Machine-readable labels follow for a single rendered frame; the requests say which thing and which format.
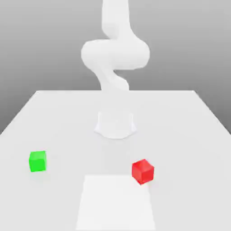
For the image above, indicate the small red cube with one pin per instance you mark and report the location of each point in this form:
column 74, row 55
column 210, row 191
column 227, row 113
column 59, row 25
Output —
column 142, row 171

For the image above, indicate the small green cube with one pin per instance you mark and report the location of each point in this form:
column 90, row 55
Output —
column 37, row 161

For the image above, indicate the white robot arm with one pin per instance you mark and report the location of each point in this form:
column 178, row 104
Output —
column 115, row 54

